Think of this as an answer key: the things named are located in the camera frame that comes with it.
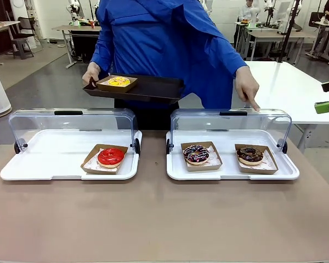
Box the black serving tray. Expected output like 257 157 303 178
82 73 186 105

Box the yellow sprinkled donut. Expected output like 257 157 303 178
107 76 131 87

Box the brown cardboard donut box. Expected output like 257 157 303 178
80 144 129 175
180 141 224 173
234 143 280 175
95 74 139 94

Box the person right forearm blue sleeve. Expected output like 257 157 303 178
89 32 115 72

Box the person left forearm blue sleeve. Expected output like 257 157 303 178
205 30 250 81

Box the chocolate sprinkled donut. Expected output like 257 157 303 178
236 146 264 166

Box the seated person in white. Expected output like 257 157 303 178
236 0 255 25

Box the chocolate donut with white drizzle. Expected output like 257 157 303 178
183 145 211 166

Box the person in blue shirt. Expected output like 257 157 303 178
89 0 251 131

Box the red glazed donut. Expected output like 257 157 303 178
97 147 126 169

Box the person left hand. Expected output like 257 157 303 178
234 65 262 112

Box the person right hand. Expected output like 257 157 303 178
82 61 101 88

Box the large white table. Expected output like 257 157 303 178
245 60 329 153

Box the black tripod stand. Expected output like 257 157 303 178
276 0 303 63

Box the grey background work table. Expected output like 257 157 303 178
246 29 318 66

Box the white printed paper liner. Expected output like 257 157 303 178
237 147 276 170
184 144 222 168
83 147 127 172

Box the clear display case lid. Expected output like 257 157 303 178
8 107 139 154
169 108 293 150

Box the white display case base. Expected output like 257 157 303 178
0 129 143 181
166 129 300 181

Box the grey background desk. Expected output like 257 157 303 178
52 25 103 70

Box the black office chair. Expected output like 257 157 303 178
10 16 43 60

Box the wooden desk with bag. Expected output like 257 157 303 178
0 13 21 66

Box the black lid handle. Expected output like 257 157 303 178
219 111 248 117
54 110 83 116

